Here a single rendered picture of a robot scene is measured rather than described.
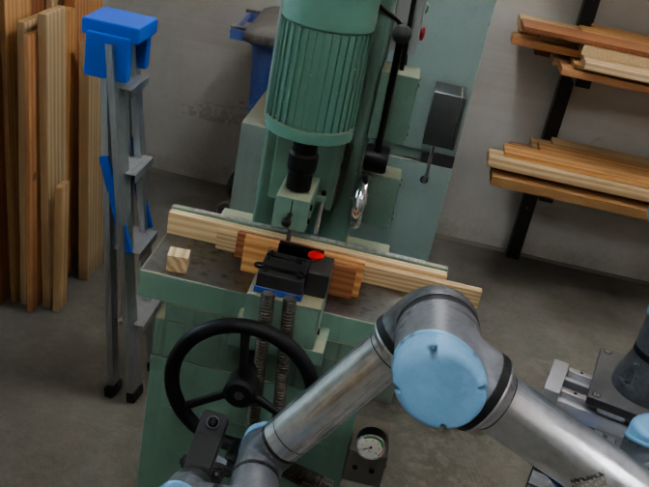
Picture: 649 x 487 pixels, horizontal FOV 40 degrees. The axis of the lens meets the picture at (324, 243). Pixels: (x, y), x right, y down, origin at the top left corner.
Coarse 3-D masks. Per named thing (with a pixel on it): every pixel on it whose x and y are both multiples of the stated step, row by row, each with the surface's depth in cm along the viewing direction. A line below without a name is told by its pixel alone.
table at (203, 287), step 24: (168, 240) 187; (192, 240) 189; (144, 264) 176; (192, 264) 180; (216, 264) 182; (240, 264) 183; (144, 288) 176; (168, 288) 175; (192, 288) 174; (216, 288) 174; (240, 288) 175; (360, 288) 183; (384, 288) 185; (216, 312) 176; (240, 312) 173; (336, 312) 173; (360, 312) 175; (336, 336) 174; (360, 336) 173; (312, 360) 166
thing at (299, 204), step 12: (312, 180) 186; (288, 192) 178; (300, 192) 179; (312, 192) 180; (276, 204) 177; (288, 204) 176; (300, 204) 176; (312, 204) 182; (276, 216) 178; (300, 216) 177; (288, 228) 179; (300, 228) 178
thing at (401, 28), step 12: (396, 36) 156; (408, 36) 156; (396, 48) 159; (396, 60) 162; (396, 72) 165; (384, 108) 174; (384, 120) 177; (384, 132) 181; (372, 144) 188; (372, 156) 187; (384, 156) 187; (372, 168) 188; (384, 168) 188
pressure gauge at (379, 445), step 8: (360, 432) 178; (368, 432) 176; (376, 432) 176; (360, 440) 176; (368, 440) 176; (376, 440) 176; (384, 440) 176; (360, 448) 177; (368, 448) 177; (376, 448) 177; (384, 448) 176; (368, 456) 178; (376, 456) 177
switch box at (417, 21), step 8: (400, 0) 188; (408, 0) 188; (416, 0) 187; (424, 0) 187; (400, 8) 188; (408, 8) 188; (416, 8) 188; (424, 8) 188; (400, 16) 189; (408, 16) 189; (416, 16) 189; (416, 24) 189; (416, 32) 190; (392, 40) 192; (416, 40) 191; (392, 48) 192; (408, 48) 192
